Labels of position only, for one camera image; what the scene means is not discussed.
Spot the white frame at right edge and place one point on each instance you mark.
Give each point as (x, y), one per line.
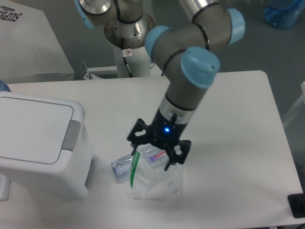
(296, 108)

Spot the clear plastic water bottle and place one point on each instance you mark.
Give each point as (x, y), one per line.
(151, 156)

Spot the white printed cloth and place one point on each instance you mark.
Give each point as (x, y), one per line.
(29, 49)

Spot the blue object behind trash can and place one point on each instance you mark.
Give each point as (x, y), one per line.
(4, 86)

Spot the black device at table edge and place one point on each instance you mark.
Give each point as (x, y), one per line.
(297, 205)

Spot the white push-lid trash can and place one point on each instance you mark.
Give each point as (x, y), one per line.
(44, 144)

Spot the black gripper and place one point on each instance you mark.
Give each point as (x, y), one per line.
(161, 133)

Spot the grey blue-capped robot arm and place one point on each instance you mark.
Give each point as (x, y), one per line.
(186, 57)

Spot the clear plastic zip bag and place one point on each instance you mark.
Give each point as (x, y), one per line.
(155, 183)

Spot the blue water jug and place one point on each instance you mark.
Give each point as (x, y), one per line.
(283, 14)

